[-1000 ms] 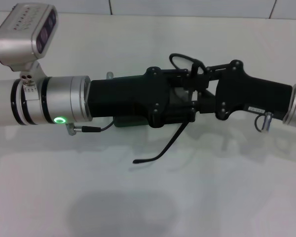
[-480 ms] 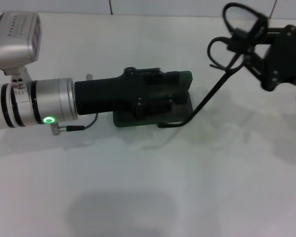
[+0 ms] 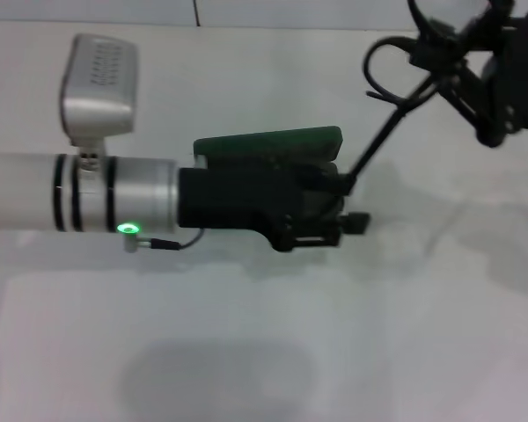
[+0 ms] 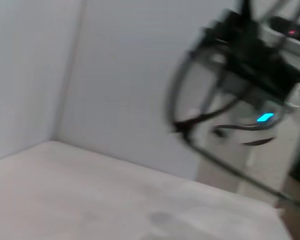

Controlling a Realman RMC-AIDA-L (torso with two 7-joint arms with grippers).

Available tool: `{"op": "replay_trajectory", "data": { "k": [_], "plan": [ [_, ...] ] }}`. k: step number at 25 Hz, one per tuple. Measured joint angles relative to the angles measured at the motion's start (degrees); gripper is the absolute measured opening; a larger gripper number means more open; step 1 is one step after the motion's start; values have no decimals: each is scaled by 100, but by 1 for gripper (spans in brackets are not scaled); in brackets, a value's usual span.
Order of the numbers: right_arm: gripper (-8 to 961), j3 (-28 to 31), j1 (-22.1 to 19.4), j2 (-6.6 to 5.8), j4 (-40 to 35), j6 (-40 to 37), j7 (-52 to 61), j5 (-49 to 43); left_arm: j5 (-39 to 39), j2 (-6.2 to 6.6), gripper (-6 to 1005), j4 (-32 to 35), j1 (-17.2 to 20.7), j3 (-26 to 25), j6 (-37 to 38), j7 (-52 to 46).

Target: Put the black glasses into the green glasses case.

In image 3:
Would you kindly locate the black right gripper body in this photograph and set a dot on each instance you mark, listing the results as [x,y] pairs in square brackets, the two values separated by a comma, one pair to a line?
[519,74]

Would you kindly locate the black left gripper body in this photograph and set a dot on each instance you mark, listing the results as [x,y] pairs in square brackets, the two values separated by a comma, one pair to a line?
[237,198]

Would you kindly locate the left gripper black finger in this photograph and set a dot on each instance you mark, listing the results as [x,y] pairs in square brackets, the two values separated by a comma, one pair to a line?
[330,180]
[330,228]

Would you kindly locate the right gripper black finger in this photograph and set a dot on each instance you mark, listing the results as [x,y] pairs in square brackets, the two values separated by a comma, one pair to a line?
[435,46]
[493,22]

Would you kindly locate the green glasses case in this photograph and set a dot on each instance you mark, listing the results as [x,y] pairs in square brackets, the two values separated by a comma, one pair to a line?
[268,145]

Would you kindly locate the black glasses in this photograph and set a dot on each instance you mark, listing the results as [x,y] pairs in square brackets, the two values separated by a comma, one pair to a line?
[378,141]

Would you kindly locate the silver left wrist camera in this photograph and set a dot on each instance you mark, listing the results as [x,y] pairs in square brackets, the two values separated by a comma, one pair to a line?
[99,83]

